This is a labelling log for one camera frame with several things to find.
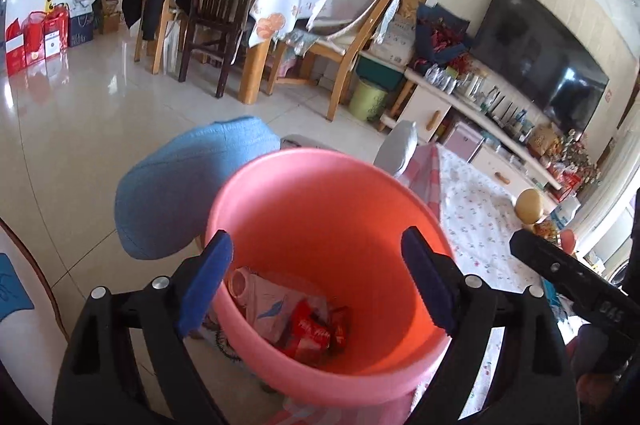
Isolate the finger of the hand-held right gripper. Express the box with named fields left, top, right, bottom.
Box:
left=509, top=229, right=636, bottom=341

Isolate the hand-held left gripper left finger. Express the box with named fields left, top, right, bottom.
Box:
left=52, top=230, right=235, bottom=425

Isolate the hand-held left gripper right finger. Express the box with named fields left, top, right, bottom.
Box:
left=401, top=226, right=581, bottom=425

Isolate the small pink bottle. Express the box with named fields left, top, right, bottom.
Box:
left=227, top=267, right=256, bottom=306

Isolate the white pink plastic wrapper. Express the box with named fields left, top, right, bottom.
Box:
left=245, top=272, right=331, bottom=343

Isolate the red snack wrapper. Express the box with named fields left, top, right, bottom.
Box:
left=277, top=300, right=351, bottom=361

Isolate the pink plastic bucket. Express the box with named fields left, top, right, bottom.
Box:
left=205, top=148, right=457, bottom=408

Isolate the person's right hand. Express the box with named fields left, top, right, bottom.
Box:
left=570, top=324, right=632, bottom=411

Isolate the yellow pear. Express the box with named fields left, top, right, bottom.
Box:
left=515, top=188, right=547, bottom=223

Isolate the floral tablecloth table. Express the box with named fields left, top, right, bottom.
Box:
left=400, top=144, right=576, bottom=425

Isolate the dried flower arrangement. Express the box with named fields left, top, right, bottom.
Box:
left=550, top=130, right=601, bottom=186

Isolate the brown snack bag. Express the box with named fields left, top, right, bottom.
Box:
left=527, top=125, right=558, bottom=156

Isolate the pink case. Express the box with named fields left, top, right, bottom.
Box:
left=442, top=121, right=485, bottom=163

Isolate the white television cabinet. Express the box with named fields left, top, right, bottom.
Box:
left=380, top=67, right=566, bottom=206

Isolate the green waste bin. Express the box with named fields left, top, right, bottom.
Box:
left=348, top=77, right=390, bottom=122

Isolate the blue printed paper piece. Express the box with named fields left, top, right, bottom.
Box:
left=0, top=252, right=35, bottom=321

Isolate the group of silver pouches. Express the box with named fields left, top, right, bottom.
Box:
left=422, top=62, right=458, bottom=93

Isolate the dark green box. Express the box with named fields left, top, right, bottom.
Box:
left=356, top=55, right=406, bottom=88

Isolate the wooden dining table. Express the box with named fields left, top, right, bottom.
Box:
left=237, top=40, right=273, bottom=106

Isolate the black flat television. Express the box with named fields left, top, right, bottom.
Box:
left=471, top=0, right=611, bottom=133

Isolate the white printed bag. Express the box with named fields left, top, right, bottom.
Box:
left=372, top=17, right=418, bottom=66

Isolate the dark blue wrapped bouquet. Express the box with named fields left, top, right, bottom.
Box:
left=415, top=2, right=473, bottom=66

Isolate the light wooden chair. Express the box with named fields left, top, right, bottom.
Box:
left=267, top=0, right=403, bottom=122
left=134, top=0, right=181, bottom=76

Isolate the dark wooden chair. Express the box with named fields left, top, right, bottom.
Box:
left=178, top=0, right=276, bottom=98

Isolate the dark blue gift bag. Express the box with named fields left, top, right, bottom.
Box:
left=67, top=11, right=96, bottom=48

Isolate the red gift bag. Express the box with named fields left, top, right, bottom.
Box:
left=42, top=5, right=71, bottom=56
left=5, top=17, right=28, bottom=73
left=22, top=11, right=48, bottom=66

